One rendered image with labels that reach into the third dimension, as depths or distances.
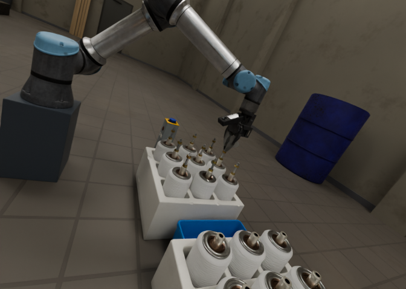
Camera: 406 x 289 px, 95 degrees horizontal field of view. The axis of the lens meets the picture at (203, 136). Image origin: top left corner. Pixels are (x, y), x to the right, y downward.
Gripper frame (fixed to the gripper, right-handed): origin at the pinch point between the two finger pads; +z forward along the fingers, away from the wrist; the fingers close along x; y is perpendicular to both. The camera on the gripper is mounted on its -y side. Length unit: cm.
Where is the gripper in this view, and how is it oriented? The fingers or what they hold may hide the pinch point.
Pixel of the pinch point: (225, 147)
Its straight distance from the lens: 89.3
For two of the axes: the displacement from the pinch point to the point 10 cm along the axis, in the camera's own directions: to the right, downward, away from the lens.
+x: -4.6, -4.5, 7.7
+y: 8.0, 1.7, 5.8
